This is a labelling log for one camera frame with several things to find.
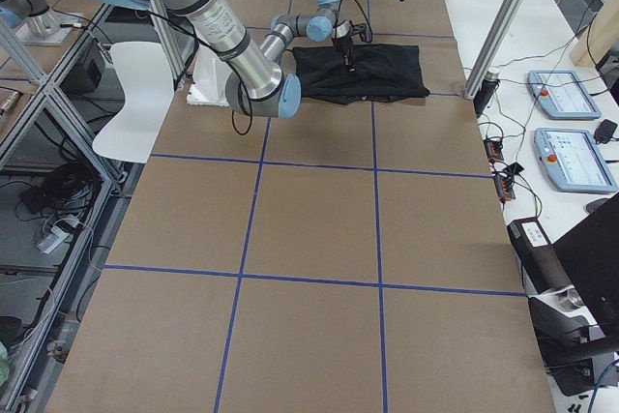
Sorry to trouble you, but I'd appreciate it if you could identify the black graphic t-shirt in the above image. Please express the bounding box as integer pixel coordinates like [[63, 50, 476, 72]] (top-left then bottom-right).
[[292, 44, 430, 105]]

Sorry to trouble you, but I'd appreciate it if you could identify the dark green water bottle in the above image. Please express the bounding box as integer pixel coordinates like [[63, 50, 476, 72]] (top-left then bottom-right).
[[473, 69, 500, 118]]

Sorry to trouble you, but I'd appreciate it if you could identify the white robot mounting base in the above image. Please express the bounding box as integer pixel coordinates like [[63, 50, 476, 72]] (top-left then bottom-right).
[[187, 46, 231, 106]]

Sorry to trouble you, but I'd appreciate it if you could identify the orange terminal connector block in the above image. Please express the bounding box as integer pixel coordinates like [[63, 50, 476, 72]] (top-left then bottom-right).
[[483, 138, 504, 162]]

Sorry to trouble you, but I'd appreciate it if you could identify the brown table mat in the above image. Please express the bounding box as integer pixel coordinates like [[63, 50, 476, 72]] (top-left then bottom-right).
[[46, 0, 554, 412]]

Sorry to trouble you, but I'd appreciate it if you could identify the grey teach pendant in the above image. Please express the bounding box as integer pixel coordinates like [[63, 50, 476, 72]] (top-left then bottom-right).
[[534, 128, 618, 193], [527, 70, 602, 121]]

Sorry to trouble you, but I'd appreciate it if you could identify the white plastic chair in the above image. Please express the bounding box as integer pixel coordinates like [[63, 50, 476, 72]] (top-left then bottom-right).
[[92, 42, 175, 163]]

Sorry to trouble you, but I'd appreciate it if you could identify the black monitor on stand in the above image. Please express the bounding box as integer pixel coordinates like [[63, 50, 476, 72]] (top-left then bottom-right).
[[507, 195, 618, 397]]

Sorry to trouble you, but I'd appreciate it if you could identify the white power strip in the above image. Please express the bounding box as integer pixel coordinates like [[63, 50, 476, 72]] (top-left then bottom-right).
[[36, 215, 79, 254]]

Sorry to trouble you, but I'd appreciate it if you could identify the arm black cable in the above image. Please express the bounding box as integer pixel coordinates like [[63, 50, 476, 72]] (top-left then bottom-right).
[[333, 0, 374, 44]]

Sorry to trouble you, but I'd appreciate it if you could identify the aluminium frame post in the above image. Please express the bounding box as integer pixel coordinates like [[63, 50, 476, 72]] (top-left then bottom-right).
[[463, 0, 523, 100]]

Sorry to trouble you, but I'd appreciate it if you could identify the aluminium frame side rail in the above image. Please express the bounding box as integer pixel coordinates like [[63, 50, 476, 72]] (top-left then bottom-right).
[[0, 1, 204, 413]]

